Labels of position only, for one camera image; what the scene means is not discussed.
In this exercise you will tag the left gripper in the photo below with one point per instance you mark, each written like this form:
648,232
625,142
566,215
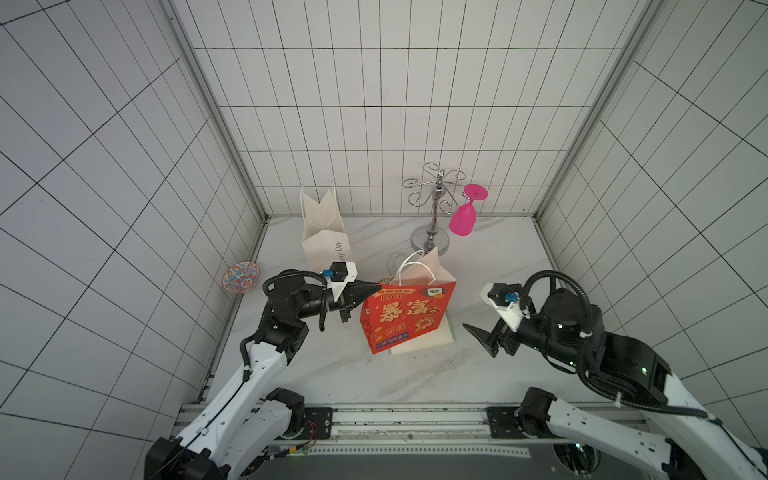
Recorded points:
353,298

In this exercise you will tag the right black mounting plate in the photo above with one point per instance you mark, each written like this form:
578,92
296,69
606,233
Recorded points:
504,425

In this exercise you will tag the red printed paper bag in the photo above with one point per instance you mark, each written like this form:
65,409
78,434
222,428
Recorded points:
408,312

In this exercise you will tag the black mounting plate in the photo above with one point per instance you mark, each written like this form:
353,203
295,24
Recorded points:
504,425
316,425

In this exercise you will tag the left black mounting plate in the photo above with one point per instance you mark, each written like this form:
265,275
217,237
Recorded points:
316,425

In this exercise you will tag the patterned ceramic bowl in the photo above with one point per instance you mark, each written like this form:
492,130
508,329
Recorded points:
241,278

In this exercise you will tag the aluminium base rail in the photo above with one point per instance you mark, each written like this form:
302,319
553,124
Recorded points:
451,429

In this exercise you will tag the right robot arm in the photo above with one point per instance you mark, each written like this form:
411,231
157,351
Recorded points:
552,314

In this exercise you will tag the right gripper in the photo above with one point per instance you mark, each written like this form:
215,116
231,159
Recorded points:
501,339

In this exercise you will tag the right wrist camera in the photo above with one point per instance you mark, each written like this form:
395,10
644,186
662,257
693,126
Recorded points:
508,302

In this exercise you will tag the green Fresh paper bag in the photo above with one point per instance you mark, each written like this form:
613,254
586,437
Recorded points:
432,343

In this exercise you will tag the pink plastic wine glass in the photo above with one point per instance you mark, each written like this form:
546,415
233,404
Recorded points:
463,221

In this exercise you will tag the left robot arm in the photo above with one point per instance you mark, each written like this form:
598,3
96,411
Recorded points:
236,428

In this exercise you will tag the chrome cup holder stand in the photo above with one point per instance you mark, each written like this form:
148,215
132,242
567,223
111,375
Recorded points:
434,192

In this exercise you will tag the white Happy Every Day bag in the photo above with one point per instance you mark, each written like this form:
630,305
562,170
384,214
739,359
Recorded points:
324,238

